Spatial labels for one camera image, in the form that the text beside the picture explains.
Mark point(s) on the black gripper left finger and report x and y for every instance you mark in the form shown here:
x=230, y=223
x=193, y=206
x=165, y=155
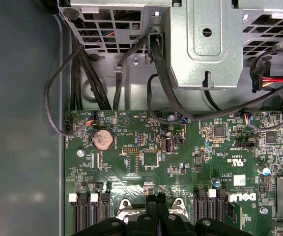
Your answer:
x=151, y=221

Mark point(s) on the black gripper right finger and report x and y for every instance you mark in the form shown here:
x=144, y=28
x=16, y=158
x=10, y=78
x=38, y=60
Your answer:
x=163, y=221

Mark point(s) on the CPU socket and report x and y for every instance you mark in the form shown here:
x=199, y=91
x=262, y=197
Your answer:
x=128, y=209

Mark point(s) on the green motherboard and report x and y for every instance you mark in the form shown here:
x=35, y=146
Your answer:
x=180, y=159

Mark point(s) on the silver internal USB port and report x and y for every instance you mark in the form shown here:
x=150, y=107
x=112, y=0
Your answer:
x=168, y=145

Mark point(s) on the round coin cell battery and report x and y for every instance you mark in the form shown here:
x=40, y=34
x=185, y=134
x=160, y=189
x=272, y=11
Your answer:
x=103, y=140

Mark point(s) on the black power connector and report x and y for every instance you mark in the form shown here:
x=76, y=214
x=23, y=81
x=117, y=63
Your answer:
x=257, y=81

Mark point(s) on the black and silver PC case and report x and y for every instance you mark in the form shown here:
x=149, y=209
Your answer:
x=21, y=98

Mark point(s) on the silver perforated drive cage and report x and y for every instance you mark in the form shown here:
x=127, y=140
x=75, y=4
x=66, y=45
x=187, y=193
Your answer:
x=166, y=14

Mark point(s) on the silver bracket plate with keyhole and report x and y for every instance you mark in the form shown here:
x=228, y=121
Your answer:
x=205, y=61

